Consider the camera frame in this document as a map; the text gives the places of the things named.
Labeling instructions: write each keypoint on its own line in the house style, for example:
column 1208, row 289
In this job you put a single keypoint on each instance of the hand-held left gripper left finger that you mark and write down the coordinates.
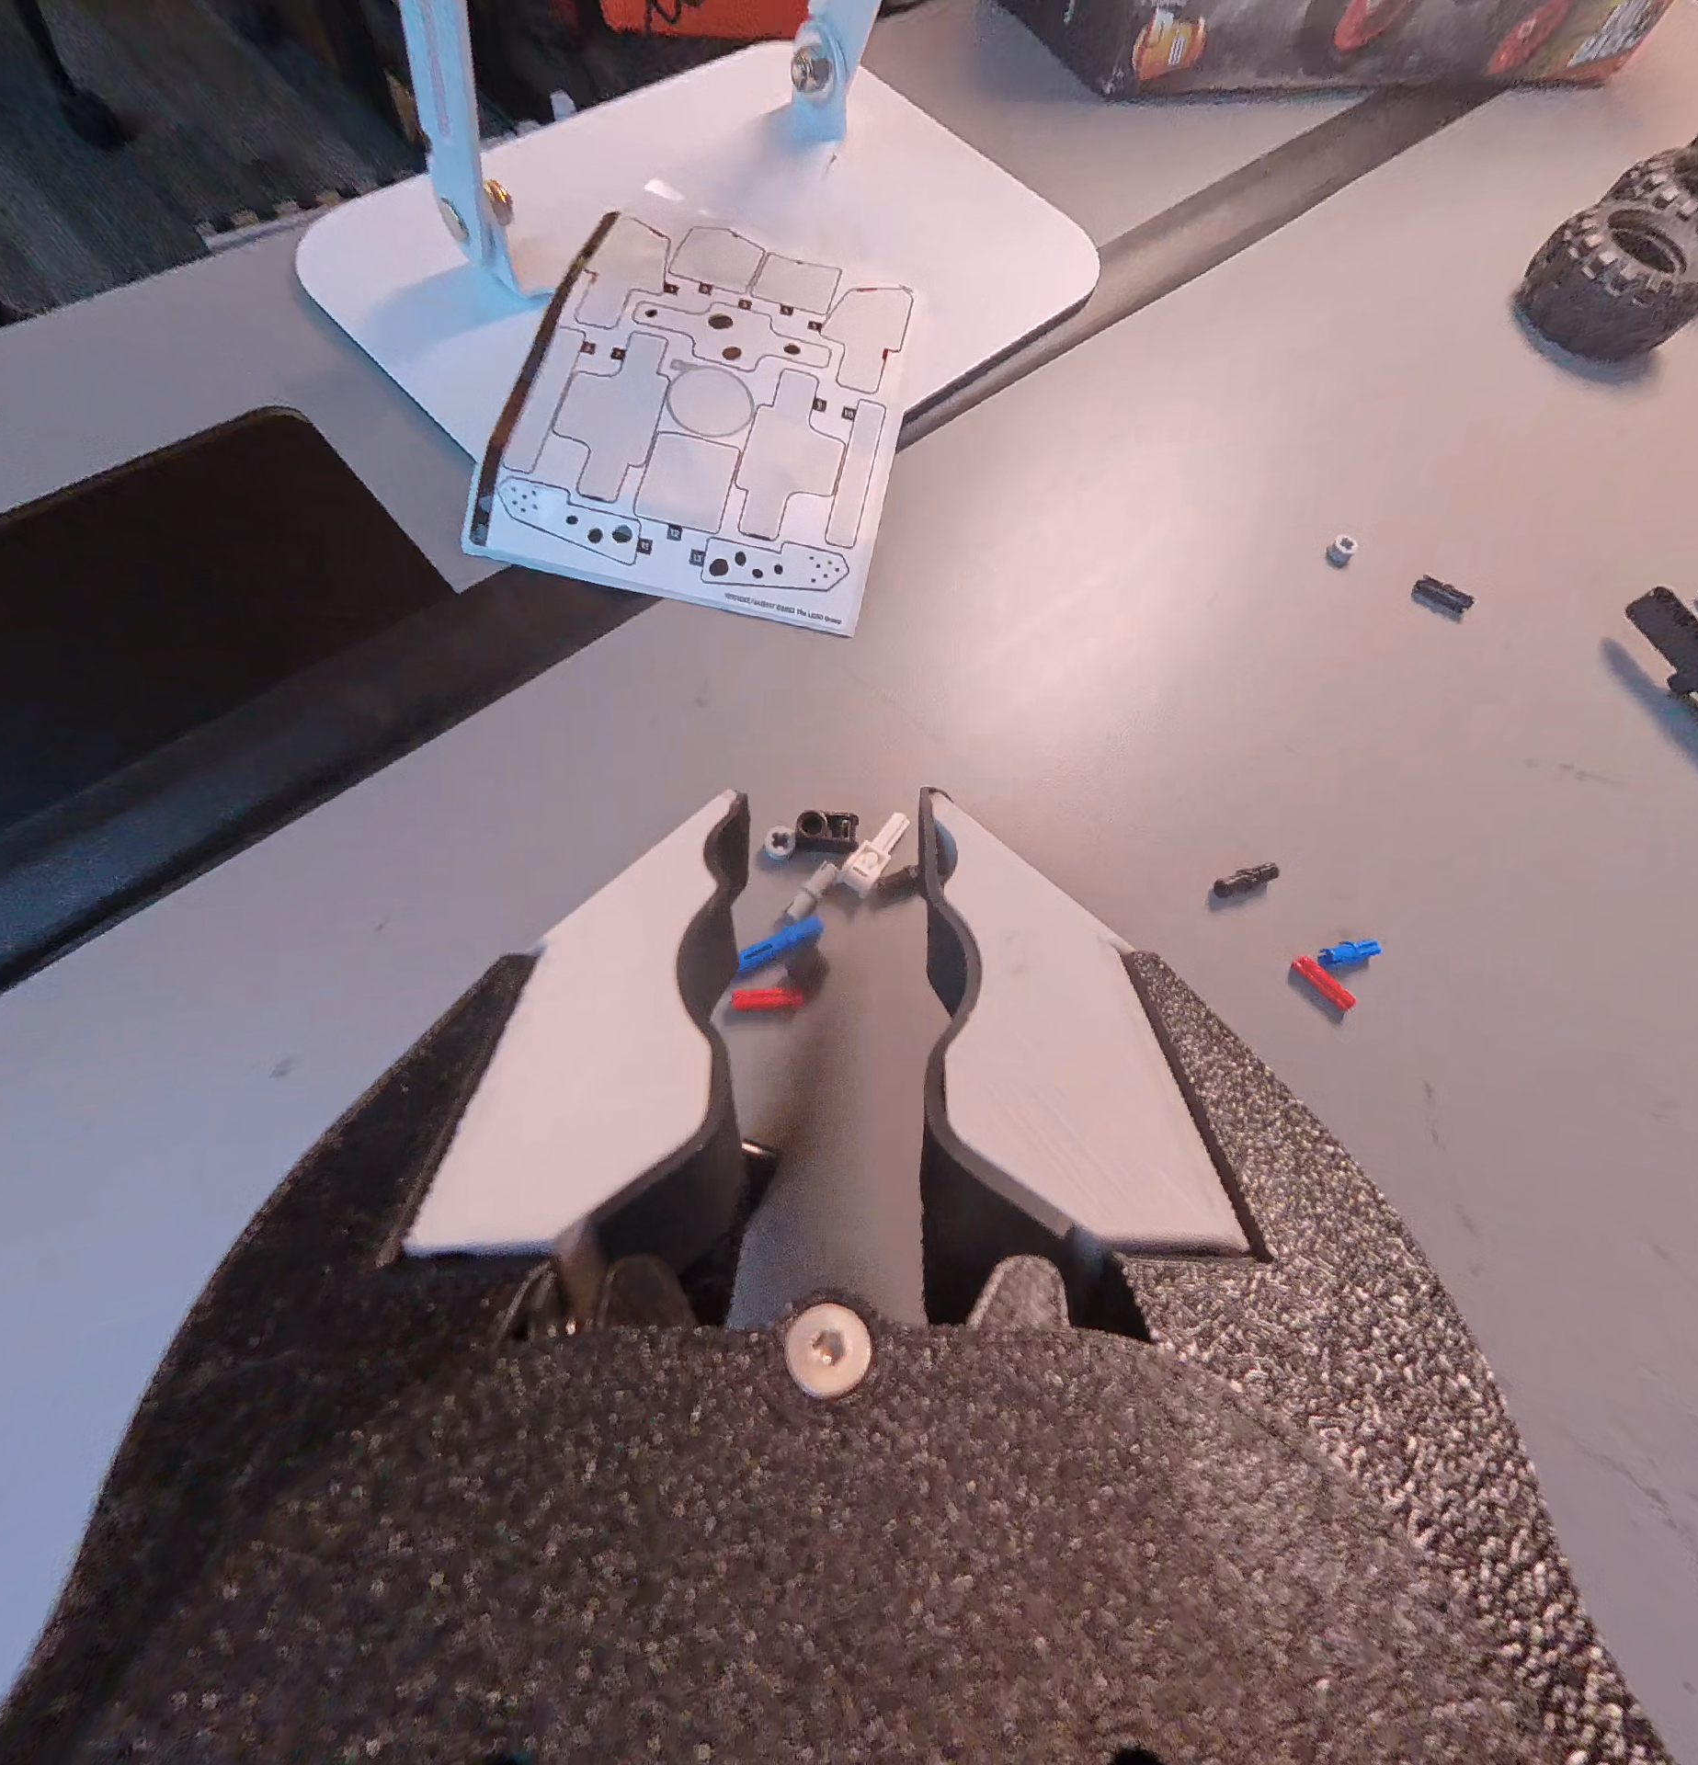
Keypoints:
column 574, row 1089

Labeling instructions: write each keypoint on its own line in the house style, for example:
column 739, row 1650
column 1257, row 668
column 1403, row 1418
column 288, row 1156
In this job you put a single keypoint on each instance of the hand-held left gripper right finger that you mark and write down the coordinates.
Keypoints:
column 1084, row 1089

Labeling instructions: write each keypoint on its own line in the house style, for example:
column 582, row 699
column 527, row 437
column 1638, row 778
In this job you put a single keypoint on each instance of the lego set box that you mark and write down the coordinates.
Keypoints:
column 1346, row 41

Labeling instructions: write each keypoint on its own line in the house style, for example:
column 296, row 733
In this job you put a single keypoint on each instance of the white booklet stand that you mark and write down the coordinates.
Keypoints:
column 960, row 207

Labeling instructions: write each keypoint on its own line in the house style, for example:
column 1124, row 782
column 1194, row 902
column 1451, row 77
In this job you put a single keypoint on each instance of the dark flat panel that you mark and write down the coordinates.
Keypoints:
column 174, row 620

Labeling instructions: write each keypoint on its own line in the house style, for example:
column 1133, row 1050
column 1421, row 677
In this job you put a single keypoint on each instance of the short black lego pin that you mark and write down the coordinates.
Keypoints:
column 1443, row 593

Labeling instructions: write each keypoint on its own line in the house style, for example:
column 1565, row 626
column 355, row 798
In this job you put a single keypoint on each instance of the black lego axle pin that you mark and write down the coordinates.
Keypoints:
column 1246, row 880

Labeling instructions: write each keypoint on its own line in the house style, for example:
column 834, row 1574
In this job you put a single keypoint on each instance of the white lego truck model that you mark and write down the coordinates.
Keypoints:
column 1683, row 634

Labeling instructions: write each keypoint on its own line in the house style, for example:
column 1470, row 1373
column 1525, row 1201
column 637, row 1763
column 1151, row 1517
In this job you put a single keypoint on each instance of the black lego tyre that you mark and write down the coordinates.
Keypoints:
column 1581, row 309
column 1697, row 185

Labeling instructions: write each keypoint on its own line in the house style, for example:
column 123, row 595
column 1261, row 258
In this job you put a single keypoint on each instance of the small black lego connector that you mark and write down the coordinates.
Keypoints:
column 824, row 827

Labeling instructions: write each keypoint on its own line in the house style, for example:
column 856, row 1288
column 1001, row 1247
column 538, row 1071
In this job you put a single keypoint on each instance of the red lego axle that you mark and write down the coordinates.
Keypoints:
column 1324, row 983
column 767, row 998

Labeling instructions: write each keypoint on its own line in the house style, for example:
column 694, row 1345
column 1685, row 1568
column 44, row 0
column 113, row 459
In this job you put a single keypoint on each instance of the light grey lego pin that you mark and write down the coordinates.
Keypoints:
column 810, row 892

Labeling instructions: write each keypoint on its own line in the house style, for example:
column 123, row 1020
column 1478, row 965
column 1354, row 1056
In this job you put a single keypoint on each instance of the lego sticker sheet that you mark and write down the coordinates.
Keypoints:
column 684, row 469

